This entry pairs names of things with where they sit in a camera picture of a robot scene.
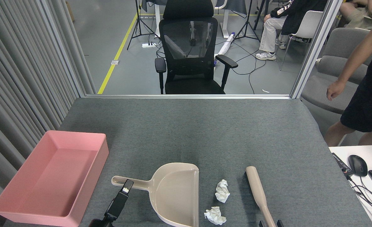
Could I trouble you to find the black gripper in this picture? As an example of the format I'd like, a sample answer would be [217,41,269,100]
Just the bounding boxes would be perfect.
[89,179,134,227]

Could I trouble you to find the beige brush with black bristles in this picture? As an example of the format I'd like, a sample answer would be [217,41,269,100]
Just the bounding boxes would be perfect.
[245,166,276,227]

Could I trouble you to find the white paper ball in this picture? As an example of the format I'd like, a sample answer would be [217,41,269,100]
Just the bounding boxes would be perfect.
[215,179,230,203]
[204,206,227,225]

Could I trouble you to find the beige plastic dustpan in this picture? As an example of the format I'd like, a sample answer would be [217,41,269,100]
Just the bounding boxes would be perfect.
[111,162,200,227]

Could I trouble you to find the pink plastic bin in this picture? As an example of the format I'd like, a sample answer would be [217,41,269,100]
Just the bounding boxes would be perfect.
[0,130,109,227]

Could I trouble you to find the person's hand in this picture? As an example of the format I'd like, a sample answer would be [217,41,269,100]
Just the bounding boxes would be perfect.
[327,79,346,101]

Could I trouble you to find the black flat device box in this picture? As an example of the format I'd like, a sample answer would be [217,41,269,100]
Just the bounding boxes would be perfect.
[331,153,354,177]

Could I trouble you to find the black computer mouse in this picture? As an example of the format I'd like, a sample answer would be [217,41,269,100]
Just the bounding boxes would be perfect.
[348,154,368,177]

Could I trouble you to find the black mesh office chair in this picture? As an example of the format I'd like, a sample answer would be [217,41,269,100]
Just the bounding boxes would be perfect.
[155,0,238,94]

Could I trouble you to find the person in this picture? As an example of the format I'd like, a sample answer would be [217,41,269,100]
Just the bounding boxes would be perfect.
[255,0,328,61]
[339,0,372,30]
[324,5,372,147]

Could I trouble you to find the grey pleated curtain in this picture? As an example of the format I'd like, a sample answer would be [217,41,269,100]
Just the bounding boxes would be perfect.
[0,0,98,227]

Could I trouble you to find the white rolled sheet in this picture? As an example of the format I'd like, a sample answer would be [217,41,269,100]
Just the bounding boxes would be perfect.
[214,32,236,60]

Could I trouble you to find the black tripod stand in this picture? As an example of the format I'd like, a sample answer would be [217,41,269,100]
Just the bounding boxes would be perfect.
[235,0,265,42]
[127,0,156,50]

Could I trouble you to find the grey upholstered chair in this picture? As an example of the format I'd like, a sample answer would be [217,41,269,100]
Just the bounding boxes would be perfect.
[301,28,372,114]

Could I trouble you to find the white plastic chair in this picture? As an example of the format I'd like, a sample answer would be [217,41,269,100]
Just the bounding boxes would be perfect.
[280,10,323,71]

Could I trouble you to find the white-legged desk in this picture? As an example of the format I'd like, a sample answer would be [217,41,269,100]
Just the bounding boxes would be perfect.
[142,0,248,39]

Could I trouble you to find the black desk cable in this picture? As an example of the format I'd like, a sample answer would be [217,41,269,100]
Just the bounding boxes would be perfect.
[347,175,372,208]

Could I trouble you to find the silver table edge rail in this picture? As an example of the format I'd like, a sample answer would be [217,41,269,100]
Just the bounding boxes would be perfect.
[85,94,292,100]

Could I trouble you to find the black floor cable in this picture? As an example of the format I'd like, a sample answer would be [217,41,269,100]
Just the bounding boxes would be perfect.
[233,41,267,94]

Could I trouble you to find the silver post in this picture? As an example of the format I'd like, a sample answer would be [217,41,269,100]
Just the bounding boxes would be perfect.
[290,0,344,99]

